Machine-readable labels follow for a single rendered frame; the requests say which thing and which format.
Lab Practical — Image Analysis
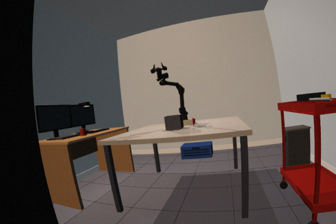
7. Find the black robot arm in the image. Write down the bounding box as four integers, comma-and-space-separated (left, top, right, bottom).
156, 73, 188, 120

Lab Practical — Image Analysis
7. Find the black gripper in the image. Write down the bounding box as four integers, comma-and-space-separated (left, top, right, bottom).
151, 63, 167, 76

